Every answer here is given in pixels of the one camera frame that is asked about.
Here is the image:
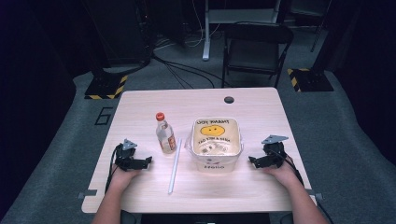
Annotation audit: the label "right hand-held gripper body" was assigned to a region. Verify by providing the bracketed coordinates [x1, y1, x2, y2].
[261, 133, 290, 170]

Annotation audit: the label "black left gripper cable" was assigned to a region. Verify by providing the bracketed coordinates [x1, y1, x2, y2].
[104, 145, 121, 194]

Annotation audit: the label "black folding chair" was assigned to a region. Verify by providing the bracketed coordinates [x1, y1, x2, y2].
[220, 21, 295, 90]

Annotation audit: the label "black base with hazard stripes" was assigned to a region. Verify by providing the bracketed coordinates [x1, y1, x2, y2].
[83, 74, 129, 101]
[286, 67, 335, 93]

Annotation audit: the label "grey table bracket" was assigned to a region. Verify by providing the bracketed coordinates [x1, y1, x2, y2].
[307, 189, 325, 202]
[77, 189, 98, 201]

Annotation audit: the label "cream bin with yellow face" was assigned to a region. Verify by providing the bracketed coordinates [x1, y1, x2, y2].
[184, 117, 245, 174]

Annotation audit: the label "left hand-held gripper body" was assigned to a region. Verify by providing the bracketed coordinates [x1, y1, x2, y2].
[113, 138, 138, 172]

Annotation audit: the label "black cabinet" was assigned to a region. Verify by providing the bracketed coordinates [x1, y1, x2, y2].
[81, 0, 154, 69]

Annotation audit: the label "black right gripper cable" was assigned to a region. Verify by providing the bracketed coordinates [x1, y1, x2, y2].
[273, 149, 336, 224]

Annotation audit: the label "white desk frame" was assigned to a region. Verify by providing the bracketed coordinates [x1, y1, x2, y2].
[202, 0, 283, 62]

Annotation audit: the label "long white straw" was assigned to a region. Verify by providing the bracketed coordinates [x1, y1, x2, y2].
[167, 137, 183, 195]

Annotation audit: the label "person's left hand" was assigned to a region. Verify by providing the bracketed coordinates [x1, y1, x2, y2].
[109, 165, 142, 189]

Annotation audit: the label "white floor cables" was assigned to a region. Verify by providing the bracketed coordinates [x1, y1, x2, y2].
[154, 0, 222, 50]

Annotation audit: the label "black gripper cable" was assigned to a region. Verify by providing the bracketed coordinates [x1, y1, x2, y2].
[273, 149, 336, 224]
[104, 145, 121, 194]

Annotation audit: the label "person's right hand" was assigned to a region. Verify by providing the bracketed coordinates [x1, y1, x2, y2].
[262, 160, 301, 189]

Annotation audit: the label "black floor cables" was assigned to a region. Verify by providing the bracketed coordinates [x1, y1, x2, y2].
[151, 53, 233, 90]

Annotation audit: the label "clear bottle with red cap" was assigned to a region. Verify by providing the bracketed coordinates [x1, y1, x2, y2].
[155, 111, 178, 155]

